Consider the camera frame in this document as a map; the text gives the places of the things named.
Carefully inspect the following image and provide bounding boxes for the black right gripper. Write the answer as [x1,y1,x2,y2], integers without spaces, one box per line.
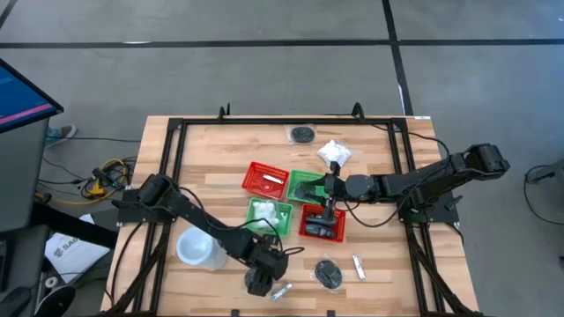
[306,160,350,224]

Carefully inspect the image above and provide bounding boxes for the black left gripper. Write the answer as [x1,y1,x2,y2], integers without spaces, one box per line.
[246,245,290,298]

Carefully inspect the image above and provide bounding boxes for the dark grey travel bottle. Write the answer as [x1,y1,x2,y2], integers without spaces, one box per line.
[304,223,337,240]
[306,213,339,226]

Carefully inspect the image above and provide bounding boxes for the clear bag white cotton balls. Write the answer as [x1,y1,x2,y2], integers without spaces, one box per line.
[315,138,353,168]

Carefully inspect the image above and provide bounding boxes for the green plastic slotted basket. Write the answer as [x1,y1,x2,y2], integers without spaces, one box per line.
[243,196,295,238]
[285,169,332,206]

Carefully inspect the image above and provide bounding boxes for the red plastic slotted basket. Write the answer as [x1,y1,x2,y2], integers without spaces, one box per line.
[298,203,346,244]
[241,160,291,202]

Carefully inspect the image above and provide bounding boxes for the white plastic cup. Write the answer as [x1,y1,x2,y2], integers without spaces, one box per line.
[175,225,229,271]

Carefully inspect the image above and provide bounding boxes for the white printed paper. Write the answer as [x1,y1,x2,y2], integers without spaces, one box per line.
[43,214,111,285]

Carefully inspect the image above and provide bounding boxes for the black stand base beam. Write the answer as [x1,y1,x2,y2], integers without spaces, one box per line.
[30,203,119,248]

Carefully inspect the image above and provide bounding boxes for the grey office chair base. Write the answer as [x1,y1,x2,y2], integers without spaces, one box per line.
[523,158,564,186]

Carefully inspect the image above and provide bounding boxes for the black office chair part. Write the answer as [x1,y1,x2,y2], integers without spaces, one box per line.
[0,285,33,317]

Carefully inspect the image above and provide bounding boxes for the grey cabinet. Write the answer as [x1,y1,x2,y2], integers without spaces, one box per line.
[0,117,50,233]

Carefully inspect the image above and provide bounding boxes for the monitor with blue screen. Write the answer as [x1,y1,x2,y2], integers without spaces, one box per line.
[0,58,65,135]

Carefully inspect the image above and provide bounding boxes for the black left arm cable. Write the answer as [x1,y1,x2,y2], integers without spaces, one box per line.
[175,187,306,259]

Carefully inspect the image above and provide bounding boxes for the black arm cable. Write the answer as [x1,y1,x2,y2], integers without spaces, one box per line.
[175,187,306,259]
[330,184,424,229]

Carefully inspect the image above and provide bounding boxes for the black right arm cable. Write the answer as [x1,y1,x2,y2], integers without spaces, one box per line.
[330,184,424,229]

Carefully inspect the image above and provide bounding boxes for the black aluminium table frame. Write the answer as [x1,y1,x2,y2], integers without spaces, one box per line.
[94,114,484,317]

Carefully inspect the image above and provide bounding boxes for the black table cable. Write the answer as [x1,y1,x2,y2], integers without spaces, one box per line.
[319,113,451,164]

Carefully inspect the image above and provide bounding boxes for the yellow cable bundle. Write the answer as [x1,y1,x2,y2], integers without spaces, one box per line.
[34,156,137,207]

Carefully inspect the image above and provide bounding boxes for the black floor cable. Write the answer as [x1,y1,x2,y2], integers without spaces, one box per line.
[65,135,142,144]
[522,165,564,226]

